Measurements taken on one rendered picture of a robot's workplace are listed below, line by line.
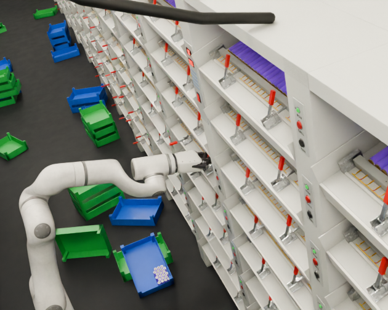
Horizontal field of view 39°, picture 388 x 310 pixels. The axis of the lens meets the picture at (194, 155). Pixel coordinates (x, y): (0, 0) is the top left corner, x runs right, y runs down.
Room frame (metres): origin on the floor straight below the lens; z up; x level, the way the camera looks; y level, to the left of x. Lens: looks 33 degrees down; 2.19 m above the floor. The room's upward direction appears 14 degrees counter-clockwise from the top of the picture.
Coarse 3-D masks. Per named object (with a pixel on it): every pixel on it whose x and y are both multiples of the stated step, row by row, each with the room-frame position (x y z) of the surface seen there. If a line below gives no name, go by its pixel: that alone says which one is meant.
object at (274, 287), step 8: (240, 240) 1.56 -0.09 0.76; (248, 240) 1.56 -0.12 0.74; (240, 248) 1.54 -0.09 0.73; (248, 248) 1.53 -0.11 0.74; (256, 248) 1.51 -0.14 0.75; (248, 256) 1.49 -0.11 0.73; (256, 256) 1.47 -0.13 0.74; (256, 264) 1.44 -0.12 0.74; (264, 264) 1.42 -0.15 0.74; (256, 272) 1.40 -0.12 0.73; (264, 272) 1.37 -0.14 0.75; (272, 272) 1.37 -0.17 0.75; (264, 280) 1.36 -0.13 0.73; (272, 280) 1.34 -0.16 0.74; (272, 288) 1.31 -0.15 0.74; (280, 288) 1.30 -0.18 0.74; (272, 296) 1.28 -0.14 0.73; (280, 296) 1.27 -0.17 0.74; (288, 296) 1.25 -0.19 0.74; (280, 304) 1.24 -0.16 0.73; (288, 304) 1.22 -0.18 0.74; (296, 304) 1.21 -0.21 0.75
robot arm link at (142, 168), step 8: (136, 160) 1.74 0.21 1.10; (144, 160) 1.74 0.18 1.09; (152, 160) 1.74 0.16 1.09; (160, 160) 1.75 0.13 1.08; (136, 168) 1.71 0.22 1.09; (144, 168) 1.72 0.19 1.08; (152, 168) 1.72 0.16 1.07; (160, 168) 1.72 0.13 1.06; (168, 168) 1.73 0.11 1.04; (136, 176) 1.71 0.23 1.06; (144, 176) 1.71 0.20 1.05
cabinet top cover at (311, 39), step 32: (192, 0) 1.47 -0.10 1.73; (224, 0) 1.36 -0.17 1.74; (256, 0) 1.30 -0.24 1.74; (288, 0) 1.25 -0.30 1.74; (256, 32) 1.11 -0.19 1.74; (288, 32) 1.07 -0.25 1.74; (320, 32) 1.03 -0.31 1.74; (352, 32) 0.99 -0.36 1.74; (384, 32) 0.96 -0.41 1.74; (288, 64) 0.94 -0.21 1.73; (320, 64) 0.89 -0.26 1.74
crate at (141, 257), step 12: (144, 240) 2.41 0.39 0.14; (156, 240) 2.38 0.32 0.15; (132, 252) 2.38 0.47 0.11; (144, 252) 2.37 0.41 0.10; (156, 252) 2.36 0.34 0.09; (132, 264) 2.31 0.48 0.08; (144, 264) 2.30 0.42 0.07; (156, 264) 2.29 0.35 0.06; (132, 276) 2.21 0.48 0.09; (144, 276) 2.24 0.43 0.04; (144, 288) 2.17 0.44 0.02; (156, 288) 2.14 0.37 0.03
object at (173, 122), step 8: (168, 120) 2.23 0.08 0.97; (176, 120) 2.24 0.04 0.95; (176, 128) 2.21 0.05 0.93; (176, 136) 2.15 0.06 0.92; (184, 136) 2.12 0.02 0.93; (192, 136) 2.09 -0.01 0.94; (192, 144) 2.04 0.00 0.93; (208, 176) 1.78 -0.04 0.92; (216, 184) 1.72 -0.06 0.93; (216, 192) 1.67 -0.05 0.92
